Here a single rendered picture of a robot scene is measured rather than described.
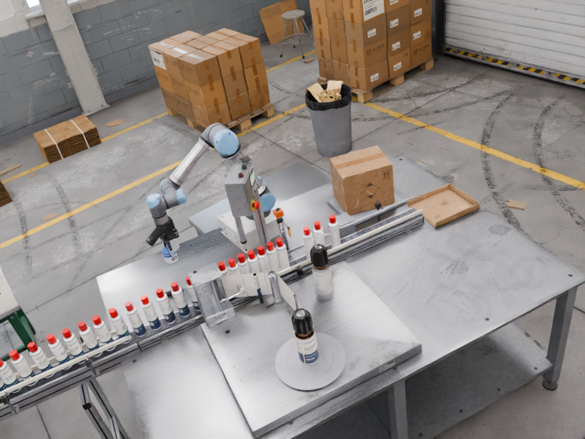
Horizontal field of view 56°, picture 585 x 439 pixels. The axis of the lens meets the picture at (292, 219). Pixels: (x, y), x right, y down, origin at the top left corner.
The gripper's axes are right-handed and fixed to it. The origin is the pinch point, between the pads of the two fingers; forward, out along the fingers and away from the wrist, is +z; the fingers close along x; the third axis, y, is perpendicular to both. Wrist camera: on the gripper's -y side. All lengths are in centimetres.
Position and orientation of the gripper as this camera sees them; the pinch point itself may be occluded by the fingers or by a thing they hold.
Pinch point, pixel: (169, 253)
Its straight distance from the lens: 305.2
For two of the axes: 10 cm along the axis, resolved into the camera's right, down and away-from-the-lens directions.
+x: -5.8, -4.0, 7.0
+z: 1.6, 7.9, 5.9
